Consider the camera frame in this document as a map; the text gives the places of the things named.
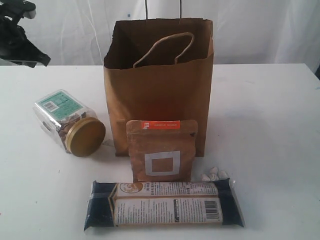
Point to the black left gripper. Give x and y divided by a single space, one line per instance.
13 36

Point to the clear nut jar yellow lid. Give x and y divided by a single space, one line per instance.
70 123

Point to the brown kraft pouch orange label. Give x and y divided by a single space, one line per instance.
161 151

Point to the brown paper bag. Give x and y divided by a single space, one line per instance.
159 70

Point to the clear tape scrap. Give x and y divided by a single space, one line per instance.
109 143

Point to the long dark noodle package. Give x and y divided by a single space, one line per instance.
162 203

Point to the white garlic clove cluster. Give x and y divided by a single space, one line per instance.
214 174

